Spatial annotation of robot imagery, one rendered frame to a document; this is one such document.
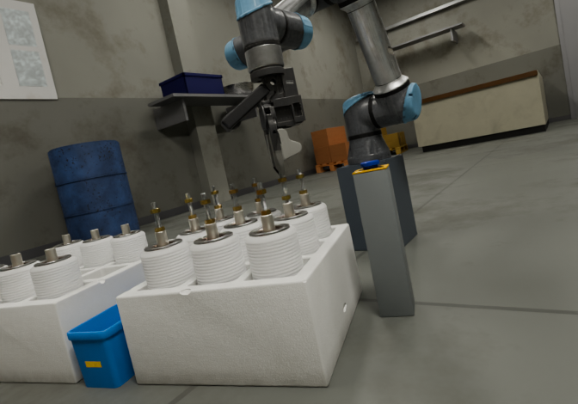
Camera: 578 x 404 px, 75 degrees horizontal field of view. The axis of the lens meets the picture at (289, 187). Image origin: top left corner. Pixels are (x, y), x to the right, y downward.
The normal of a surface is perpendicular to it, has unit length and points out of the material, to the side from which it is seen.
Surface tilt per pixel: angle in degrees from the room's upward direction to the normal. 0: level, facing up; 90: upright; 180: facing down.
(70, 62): 90
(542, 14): 90
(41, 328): 90
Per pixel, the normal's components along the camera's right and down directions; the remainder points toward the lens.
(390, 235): -0.32, 0.14
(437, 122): -0.57, 0.18
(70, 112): 0.80, -0.12
